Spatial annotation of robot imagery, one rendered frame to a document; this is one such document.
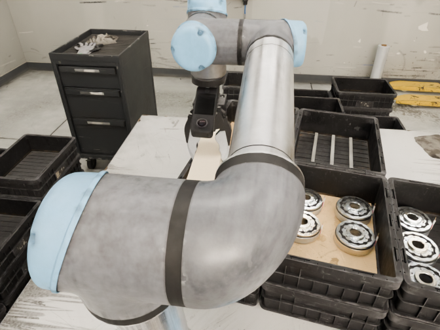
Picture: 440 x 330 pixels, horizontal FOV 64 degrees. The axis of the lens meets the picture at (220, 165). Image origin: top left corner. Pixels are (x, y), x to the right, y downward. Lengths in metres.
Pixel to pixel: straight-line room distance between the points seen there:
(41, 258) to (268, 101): 0.29
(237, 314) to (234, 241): 0.73
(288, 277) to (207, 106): 0.45
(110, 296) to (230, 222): 0.13
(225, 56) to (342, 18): 3.63
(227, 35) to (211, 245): 0.40
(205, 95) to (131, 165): 0.85
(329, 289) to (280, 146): 0.59
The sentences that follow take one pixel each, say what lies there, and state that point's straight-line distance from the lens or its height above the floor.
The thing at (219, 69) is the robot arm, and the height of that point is 1.31.
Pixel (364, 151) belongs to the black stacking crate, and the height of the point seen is 0.83.
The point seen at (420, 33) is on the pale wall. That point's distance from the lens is 4.46.
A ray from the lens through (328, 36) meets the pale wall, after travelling 4.22.
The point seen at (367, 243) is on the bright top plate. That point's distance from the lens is 1.02.
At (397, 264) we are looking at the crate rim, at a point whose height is 0.93.
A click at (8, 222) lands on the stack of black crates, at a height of 0.38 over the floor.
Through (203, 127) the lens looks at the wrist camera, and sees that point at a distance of 0.69.
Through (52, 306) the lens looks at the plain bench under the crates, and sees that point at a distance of 1.12.
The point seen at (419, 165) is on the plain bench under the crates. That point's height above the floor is 0.70.
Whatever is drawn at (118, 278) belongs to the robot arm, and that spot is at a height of 1.32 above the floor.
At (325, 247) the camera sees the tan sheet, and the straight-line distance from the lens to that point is 1.02.
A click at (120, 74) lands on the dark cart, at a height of 0.78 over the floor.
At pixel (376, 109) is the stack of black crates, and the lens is 2.70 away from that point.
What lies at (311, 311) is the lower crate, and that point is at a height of 0.74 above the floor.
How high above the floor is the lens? 1.56
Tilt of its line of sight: 35 degrees down
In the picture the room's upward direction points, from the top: straight up
